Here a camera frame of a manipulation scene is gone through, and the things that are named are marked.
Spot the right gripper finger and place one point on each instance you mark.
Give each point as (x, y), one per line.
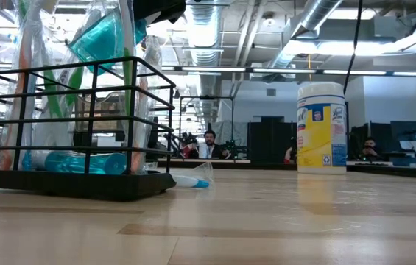
(163, 9)

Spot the small blue tube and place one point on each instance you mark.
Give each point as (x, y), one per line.
(101, 40)

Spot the orange-white toothbrush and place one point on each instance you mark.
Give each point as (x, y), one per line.
(53, 95)

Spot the blue mouthwash bottle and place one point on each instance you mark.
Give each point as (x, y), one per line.
(82, 163)

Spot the Lysol wipes canister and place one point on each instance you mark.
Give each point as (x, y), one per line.
(318, 140)

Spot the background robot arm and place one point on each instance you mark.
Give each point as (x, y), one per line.
(182, 143)
(237, 149)

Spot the ceiling strip light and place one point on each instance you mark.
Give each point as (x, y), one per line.
(285, 71)
(211, 69)
(351, 73)

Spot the cardboard boxes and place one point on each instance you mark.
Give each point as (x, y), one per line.
(101, 110)

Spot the person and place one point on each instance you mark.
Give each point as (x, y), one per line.
(209, 149)
(289, 154)
(370, 149)

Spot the black cabinets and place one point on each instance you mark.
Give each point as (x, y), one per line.
(266, 143)

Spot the wrapped blue white toothbrush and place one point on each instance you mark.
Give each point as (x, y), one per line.
(189, 181)

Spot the silver spiral ventilation duct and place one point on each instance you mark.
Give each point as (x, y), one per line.
(314, 14)
(204, 29)

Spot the black aluminium table frame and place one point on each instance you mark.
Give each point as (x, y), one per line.
(395, 172)

